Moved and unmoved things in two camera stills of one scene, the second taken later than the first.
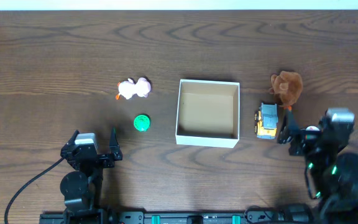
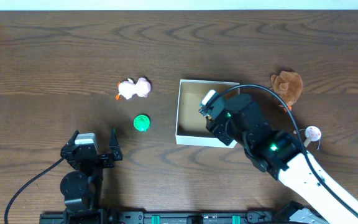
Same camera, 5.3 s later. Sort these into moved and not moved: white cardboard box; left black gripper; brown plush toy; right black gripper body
Moved: right black gripper body
Not moved: brown plush toy; white cardboard box; left black gripper
